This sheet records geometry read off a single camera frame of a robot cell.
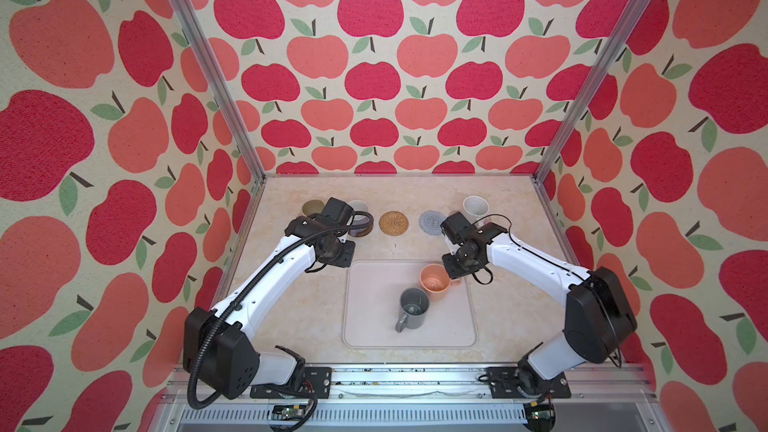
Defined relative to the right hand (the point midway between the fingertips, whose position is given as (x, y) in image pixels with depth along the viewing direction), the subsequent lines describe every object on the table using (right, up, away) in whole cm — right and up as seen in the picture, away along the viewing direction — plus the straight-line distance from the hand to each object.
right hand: (459, 267), depth 87 cm
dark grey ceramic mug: (-14, -9, -4) cm, 17 cm away
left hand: (-32, +4, -6) cm, 33 cm away
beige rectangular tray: (-26, -10, +1) cm, 28 cm away
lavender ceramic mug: (-30, +13, +14) cm, 35 cm away
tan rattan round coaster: (-19, +12, +19) cm, 30 cm away
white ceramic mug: (+9, +17, +15) cm, 25 cm away
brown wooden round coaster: (-29, +9, +17) cm, 35 cm away
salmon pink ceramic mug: (-7, -5, +4) cm, 9 cm away
